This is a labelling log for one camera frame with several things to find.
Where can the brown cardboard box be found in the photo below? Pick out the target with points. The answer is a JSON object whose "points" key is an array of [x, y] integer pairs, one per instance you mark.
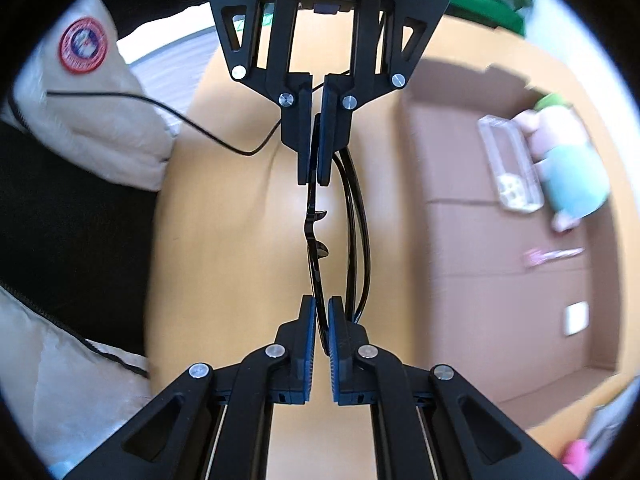
{"points": [[475, 310]]}

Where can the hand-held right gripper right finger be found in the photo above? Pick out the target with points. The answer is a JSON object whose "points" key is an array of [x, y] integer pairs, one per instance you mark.
{"points": [[334, 355]]}

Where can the pink pig plush toy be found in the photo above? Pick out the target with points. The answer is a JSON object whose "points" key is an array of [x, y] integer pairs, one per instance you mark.
{"points": [[570, 180]]}

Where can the black eyeglasses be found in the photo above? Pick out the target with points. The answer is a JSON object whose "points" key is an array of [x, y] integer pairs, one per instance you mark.
{"points": [[315, 217]]}

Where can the magenta plush toy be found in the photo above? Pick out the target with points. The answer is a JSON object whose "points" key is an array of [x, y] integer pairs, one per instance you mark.
{"points": [[575, 457]]}

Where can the clear white phone case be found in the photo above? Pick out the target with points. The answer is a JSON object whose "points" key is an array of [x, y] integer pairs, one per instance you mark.
{"points": [[510, 195]]}

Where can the white paper card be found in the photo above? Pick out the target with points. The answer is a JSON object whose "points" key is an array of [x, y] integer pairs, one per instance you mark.
{"points": [[576, 318]]}

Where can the black inner garment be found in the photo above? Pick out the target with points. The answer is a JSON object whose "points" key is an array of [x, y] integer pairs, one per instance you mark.
{"points": [[60, 235]]}

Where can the pink slender object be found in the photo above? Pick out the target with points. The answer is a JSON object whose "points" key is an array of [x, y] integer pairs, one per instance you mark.
{"points": [[550, 255]]}

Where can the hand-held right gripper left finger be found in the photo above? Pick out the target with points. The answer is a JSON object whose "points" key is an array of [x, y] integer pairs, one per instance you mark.
{"points": [[306, 350]]}

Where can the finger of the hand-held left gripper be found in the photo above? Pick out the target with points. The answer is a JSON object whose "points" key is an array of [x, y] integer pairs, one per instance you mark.
{"points": [[325, 160], [302, 160]]}

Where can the green plastic crate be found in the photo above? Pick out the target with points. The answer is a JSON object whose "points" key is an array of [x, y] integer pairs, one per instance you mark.
{"points": [[480, 10]]}

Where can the white puffer jacket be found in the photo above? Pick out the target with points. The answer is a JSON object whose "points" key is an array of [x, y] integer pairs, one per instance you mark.
{"points": [[100, 125]]}

